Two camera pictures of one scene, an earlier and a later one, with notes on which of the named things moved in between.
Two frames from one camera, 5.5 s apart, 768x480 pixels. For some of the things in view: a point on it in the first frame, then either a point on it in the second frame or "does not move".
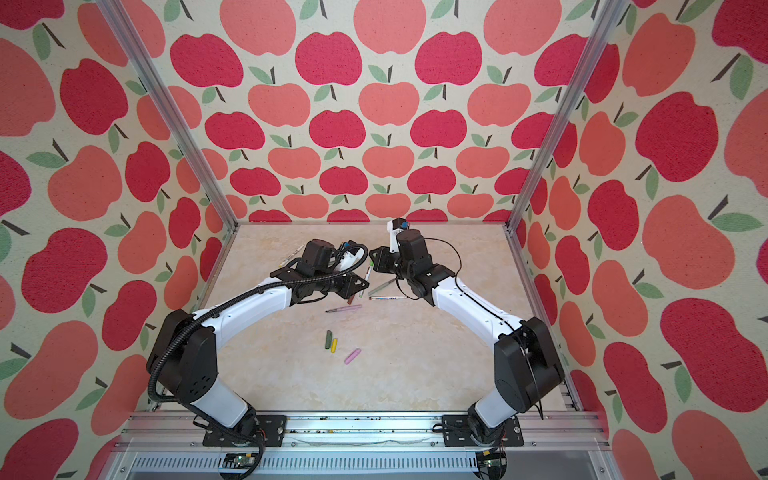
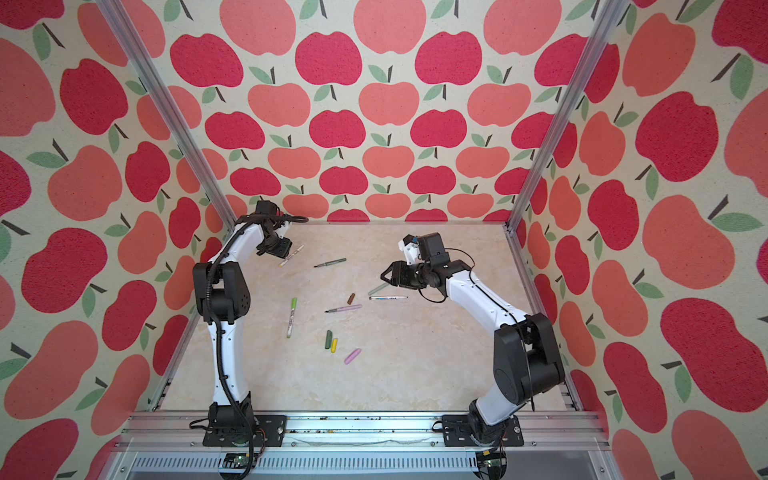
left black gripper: (350, 285) → (282, 251)
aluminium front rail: (364, 446) does not move
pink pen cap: (352, 356) does not move
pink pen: (349, 307) does not move
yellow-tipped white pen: (295, 252) does not move
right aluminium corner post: (611, 19) does not move
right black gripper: (379, 254) → (397, 274)
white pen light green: (368, 272) → (291, 317)
